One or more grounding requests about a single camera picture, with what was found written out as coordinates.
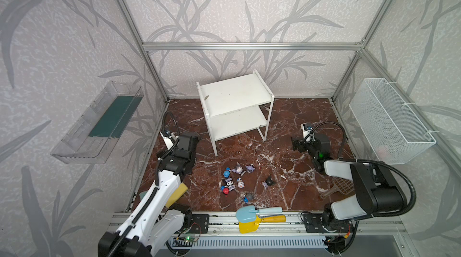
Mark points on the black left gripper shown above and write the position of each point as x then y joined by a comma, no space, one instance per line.
186,144

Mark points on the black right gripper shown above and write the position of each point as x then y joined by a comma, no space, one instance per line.
299,143

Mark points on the black-headed purple figurine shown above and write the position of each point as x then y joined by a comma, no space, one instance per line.
268,182

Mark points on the black eared purple figurine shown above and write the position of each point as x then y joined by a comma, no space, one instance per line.
250,168

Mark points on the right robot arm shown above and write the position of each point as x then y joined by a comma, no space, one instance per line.
373,188

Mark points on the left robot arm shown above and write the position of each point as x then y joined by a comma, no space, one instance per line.
146,231

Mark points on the white two-tier metal shelf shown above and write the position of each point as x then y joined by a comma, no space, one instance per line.
235,106

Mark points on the yellow sponge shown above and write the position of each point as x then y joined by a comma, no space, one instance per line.
178,193

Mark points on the brown plastic toy rake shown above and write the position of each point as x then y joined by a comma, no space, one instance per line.
340,185

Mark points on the blue-capped small figurine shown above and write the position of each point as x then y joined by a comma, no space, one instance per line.
227,173

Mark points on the black white red figurine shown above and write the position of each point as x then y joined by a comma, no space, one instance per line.
227,185

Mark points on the purple pale lying figurine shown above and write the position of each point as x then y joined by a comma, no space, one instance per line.
239,170

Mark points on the pink item in basket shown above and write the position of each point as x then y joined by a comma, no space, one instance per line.
383,153

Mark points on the pink white small figurine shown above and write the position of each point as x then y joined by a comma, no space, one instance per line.
240,183

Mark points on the grey blue small figurine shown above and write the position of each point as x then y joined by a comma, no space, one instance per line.
248,197

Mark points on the green circuit board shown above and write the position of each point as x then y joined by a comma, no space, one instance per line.
186,241

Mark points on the light blue toy shovel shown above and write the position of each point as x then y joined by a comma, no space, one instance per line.
249,213

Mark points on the yellow toy shovel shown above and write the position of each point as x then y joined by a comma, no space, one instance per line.
251,227

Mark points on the white wire mesh basket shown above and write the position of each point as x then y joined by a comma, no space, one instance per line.
386,119

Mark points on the clear plastic wall tray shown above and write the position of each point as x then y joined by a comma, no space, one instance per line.
96,133

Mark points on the aluminium cage frame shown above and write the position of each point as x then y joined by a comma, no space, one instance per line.
313,55

